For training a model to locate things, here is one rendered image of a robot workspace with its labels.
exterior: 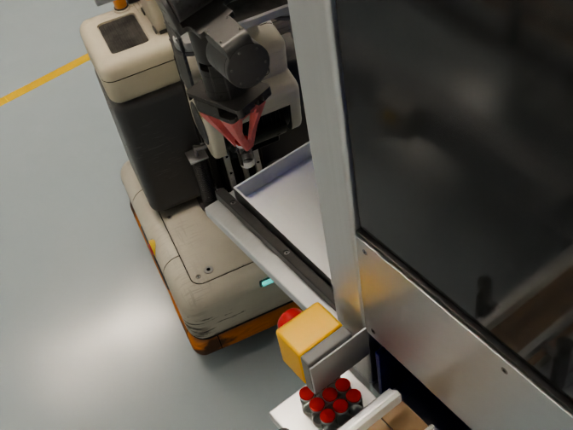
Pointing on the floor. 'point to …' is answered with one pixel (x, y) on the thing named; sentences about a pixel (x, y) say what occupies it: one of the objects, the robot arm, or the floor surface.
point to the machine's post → (332, 161)
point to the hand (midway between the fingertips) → (242, 142)
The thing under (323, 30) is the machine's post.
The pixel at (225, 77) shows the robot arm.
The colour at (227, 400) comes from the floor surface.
